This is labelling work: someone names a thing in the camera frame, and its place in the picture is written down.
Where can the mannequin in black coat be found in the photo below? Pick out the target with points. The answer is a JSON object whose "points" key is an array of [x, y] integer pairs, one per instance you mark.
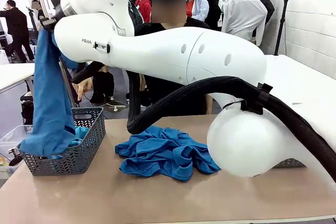
{"points": [[214, 11]]}

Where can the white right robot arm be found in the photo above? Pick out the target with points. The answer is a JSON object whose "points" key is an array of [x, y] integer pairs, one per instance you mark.
{"points": [[183, 56]]}

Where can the mannequin in white shirt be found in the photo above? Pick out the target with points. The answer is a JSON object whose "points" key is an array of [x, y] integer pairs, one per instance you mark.
{"points": [[244, 16]]}

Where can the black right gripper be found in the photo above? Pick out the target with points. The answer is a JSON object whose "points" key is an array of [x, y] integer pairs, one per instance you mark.
{"points": [[50, 21]]}

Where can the person in black t-shirt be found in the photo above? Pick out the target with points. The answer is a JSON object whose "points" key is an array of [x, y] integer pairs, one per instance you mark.
{"points": [[157, 87]]}

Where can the blue knit garment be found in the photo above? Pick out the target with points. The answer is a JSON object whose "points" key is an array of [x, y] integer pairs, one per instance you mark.
{"points": [[50, 90]]}

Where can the mannequin in black jacket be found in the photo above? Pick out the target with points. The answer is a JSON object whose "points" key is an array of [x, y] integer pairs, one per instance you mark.
{"points": [[267, 6]]}

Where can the man in black suit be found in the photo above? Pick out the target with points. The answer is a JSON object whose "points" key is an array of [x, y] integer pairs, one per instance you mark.
{"points": [[15, 22]]}

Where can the blue garment heap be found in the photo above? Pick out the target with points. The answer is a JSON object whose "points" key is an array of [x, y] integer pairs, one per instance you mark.
{"points": [[162, 161]]}

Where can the black knob clamp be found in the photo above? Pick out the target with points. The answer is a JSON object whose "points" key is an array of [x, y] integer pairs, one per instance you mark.
{"points": [[16, 159]]}

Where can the clear plastic bin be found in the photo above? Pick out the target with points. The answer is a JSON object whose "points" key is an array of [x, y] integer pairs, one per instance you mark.
{"points": [[10, 140]]}

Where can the mannequin floor stand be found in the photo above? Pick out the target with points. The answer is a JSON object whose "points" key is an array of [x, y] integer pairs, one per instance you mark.
{"points": [[115, 107]]}

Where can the grey plastic lattice basket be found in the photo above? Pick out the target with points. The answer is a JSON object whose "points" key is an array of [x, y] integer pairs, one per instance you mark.
{"points": [[78, 161], [291, 163]]}

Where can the mannequin in red top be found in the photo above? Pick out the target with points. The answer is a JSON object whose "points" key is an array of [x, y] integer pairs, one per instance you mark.
{"points": [[144, 6]]}

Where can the person's right hand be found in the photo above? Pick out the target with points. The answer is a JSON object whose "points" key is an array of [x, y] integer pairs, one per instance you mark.
{"points": [[82, 87]]}

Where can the black backpack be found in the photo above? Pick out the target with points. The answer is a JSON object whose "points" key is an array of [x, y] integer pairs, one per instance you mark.
{"points": [[27, 108]]}

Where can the person's left forearm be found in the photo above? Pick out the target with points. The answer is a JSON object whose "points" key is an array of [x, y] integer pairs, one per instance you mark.
{"points": [[209, 104]]}

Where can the black tripod stand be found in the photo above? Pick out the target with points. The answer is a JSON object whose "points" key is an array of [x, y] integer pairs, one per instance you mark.
{"points": [[282, 24]]}

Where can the white table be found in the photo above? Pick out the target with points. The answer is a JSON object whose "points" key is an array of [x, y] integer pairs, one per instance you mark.
{"points": [[309, 82], [13, 74]]}

